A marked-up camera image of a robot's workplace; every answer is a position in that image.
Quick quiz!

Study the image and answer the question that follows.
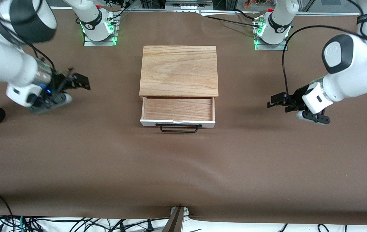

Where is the grey power strip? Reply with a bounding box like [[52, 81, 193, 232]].
[[165, 0, 213, 11]]

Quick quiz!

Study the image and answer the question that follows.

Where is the silver metal tool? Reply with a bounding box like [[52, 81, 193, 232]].
[[139, 96, 216, 133]]

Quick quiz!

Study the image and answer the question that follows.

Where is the black cable tangle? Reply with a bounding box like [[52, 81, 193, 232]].
[[0, 214, 171, 232]]

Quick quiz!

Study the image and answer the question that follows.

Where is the aluminium camera mount post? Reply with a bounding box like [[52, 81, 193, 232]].
[[163, 206, 191, 232]]

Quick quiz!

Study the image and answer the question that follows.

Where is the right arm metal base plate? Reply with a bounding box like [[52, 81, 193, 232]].
[[83, 9, 119, 46]]

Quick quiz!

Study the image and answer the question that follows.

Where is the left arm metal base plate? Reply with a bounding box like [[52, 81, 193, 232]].
[[254, 16, 289, 51]]

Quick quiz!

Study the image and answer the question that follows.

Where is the brown paper table cover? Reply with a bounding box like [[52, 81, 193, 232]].
[[0, 7, 367, 225]]

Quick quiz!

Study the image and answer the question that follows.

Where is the wooden drawer cabinet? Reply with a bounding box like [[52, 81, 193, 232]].
[[139, 45, 219, 99]]

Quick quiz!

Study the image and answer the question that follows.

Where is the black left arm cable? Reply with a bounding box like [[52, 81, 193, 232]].
[[282, 25, 367, 97]]

